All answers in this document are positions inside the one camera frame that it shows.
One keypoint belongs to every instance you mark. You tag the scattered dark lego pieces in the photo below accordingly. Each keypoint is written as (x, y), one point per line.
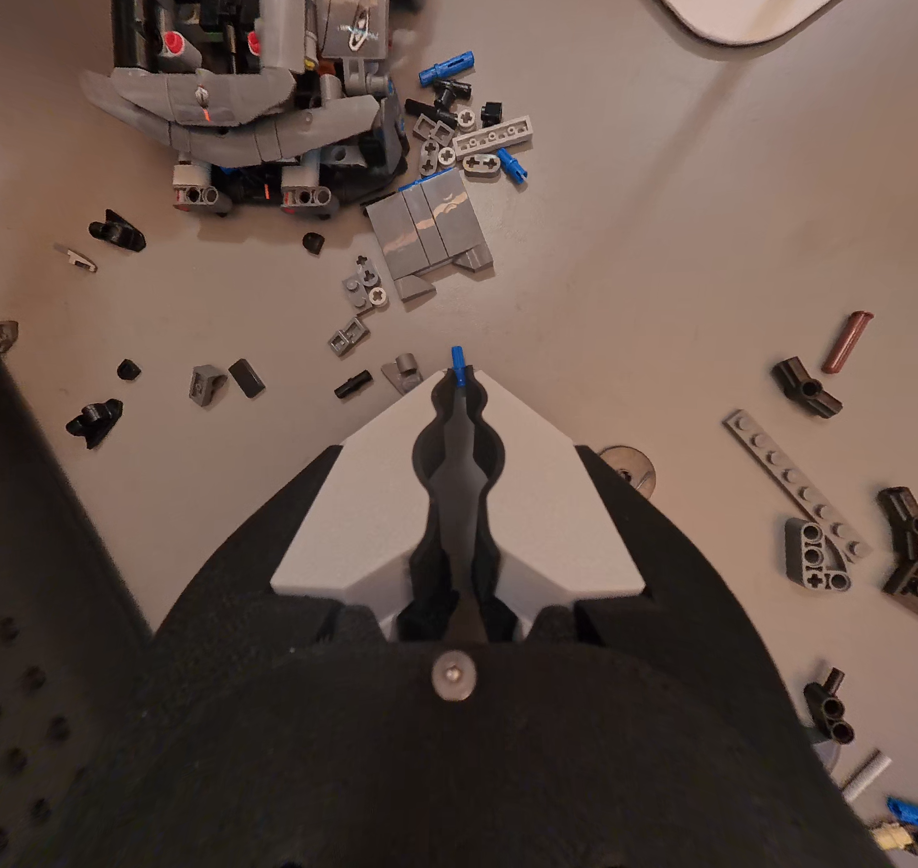
(807, 384)

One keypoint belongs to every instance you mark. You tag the small black round lego piece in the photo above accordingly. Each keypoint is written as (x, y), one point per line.
(129, 368)

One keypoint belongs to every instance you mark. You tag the small brown rounded lego piece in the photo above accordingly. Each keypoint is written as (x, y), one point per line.
(313, 243)

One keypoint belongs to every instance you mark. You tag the short blue lego pin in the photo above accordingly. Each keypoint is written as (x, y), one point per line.
(459, 360)

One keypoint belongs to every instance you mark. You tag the black flat lego tile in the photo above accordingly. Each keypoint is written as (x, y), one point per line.
(247, 378)

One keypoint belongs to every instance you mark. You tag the grey lego panel assembly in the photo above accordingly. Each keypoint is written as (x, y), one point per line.
(430, 223)

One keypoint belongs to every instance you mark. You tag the black mesh office chair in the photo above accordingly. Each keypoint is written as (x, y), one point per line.
(43, 595)

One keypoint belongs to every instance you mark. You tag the black curved lego slope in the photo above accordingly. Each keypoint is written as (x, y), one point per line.
(118, 231)

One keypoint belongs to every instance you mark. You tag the grey square lego tile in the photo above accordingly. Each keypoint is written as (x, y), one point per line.
(7, 334)

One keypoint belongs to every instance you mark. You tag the small grey lego piece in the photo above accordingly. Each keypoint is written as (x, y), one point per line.
(401, 370)
(349, 336)

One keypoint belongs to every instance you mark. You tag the grey lego car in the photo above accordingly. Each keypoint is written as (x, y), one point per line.
(215, 94)

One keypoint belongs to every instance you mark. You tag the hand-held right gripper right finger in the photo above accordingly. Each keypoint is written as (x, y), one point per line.
(566, 524)

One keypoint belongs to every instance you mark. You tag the pile of small lego pieces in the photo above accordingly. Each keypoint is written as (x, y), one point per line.
(495, 135)

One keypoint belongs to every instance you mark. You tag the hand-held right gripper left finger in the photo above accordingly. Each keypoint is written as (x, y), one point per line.
(344, 524)

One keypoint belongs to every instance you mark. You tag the black lego pin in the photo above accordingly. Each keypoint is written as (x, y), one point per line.
(353, 384)

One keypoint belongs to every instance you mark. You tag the dark grey lego connector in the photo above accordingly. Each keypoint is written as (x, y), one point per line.
(206, 384)

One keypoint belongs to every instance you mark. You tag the black lego wedge piece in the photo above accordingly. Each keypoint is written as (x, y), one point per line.
(93, 422)

